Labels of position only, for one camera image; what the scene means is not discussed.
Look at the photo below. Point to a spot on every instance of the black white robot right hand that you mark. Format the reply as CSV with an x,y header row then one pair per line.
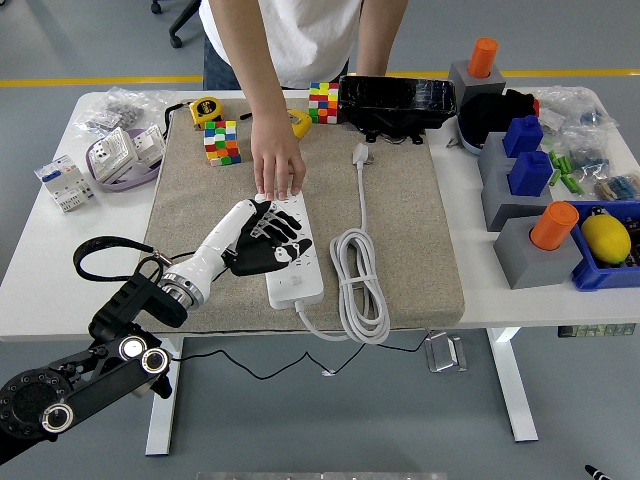
x,y
596,473

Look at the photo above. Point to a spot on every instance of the white circuit breaker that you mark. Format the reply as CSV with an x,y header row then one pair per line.
x,y
65,182

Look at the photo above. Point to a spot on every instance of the person's left forearm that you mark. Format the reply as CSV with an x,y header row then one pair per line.
x,y
380,35

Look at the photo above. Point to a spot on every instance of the clear bag grey screws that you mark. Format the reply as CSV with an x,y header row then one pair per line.
x,y
117,110

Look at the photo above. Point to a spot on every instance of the white table leg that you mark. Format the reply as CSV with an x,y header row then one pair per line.
x,y
162,430
515,395

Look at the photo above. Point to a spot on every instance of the person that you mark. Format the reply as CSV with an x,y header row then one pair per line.
x,y
315,35

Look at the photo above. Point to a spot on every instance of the black cloth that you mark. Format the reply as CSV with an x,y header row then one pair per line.
x,y
487,115

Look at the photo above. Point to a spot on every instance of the purple tray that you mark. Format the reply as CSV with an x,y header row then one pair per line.
x,y
125,183

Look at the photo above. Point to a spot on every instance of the black office chair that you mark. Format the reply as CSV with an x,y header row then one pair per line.
x,y
175,39

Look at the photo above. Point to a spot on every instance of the small green cylinder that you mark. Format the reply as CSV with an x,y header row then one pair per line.
x,y
556,178
553,159
576,186
567,181
565,164

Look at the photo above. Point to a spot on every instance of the yellow tape measure silver clip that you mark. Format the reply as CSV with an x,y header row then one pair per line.
x,y
301,122

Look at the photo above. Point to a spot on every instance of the white socket panel round holes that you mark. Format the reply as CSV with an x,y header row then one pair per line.
x,y
110,152

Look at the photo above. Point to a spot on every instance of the silver metal bracket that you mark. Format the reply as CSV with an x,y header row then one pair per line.
x,y
445,352

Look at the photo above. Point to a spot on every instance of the multicolour puzzle cube tower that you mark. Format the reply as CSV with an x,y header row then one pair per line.
x,y
323,102
222,145

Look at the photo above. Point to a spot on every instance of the yellow tape measure black label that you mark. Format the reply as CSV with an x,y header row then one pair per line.
x,y
206,111

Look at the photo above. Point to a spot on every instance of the table control panel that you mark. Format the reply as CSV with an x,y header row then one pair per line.
x,y
595,331

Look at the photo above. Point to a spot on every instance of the blue plastic bin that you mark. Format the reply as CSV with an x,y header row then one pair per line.
x,y
600,280

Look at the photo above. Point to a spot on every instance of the grey-brown mat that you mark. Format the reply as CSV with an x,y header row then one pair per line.
x,y
410,225

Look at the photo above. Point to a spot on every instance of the small red object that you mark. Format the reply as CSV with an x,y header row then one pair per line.
x,y
536,107

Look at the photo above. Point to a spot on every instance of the white power strip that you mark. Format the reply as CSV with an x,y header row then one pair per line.
x,y
295,290

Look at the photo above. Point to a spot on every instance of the clear bag blue connectors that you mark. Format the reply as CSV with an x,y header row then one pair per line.
x,y
590,160

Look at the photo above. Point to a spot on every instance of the grey peg holder block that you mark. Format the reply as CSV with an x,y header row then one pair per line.
x,y
530,265
492,150
492,82
500,200

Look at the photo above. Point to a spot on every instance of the person's right hand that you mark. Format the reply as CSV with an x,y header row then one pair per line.
x,y
277,160

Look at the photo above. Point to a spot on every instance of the orange cylinder peg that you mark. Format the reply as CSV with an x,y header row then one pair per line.
x,y
552,227
482,55

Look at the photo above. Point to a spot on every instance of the blue square peg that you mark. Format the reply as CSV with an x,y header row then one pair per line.
x,y
522,137
530,175

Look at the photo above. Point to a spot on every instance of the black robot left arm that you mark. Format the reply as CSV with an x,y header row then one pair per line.
x,y
100,375

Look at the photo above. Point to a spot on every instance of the black plastic-wrapped device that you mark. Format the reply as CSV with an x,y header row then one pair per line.
x,y
395,100

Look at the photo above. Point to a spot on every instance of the yellow lemon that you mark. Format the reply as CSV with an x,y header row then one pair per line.
x,y
605,240

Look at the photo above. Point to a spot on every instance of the black penguin toy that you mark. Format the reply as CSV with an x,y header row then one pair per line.
x,y
596,212

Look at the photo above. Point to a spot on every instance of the light blue round base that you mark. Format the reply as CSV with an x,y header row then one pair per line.
x,y
470,144

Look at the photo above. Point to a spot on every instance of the large clear parts bag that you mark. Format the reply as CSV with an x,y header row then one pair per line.
x,y
575,107

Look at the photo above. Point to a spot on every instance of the white wall socket panel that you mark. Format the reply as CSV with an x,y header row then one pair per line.
x,y
147,145

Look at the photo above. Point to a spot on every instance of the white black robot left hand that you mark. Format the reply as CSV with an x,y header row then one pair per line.
x,y
225,235

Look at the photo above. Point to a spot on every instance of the clear bag of resistors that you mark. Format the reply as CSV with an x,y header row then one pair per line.
x,y
617,187

